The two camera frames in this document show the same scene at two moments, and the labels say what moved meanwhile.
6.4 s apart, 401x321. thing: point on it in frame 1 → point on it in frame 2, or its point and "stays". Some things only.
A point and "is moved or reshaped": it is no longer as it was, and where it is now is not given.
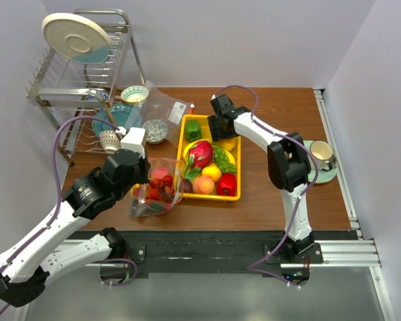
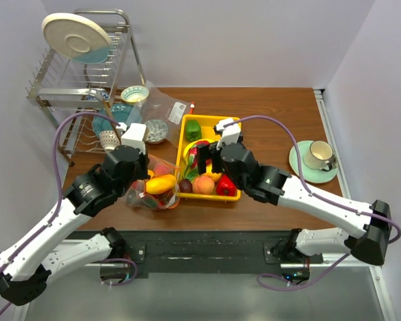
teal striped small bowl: (134, 93) stays
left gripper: (146, 166) stays
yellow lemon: (228, 144) is moved or reshaped
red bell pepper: (226, 185) stays
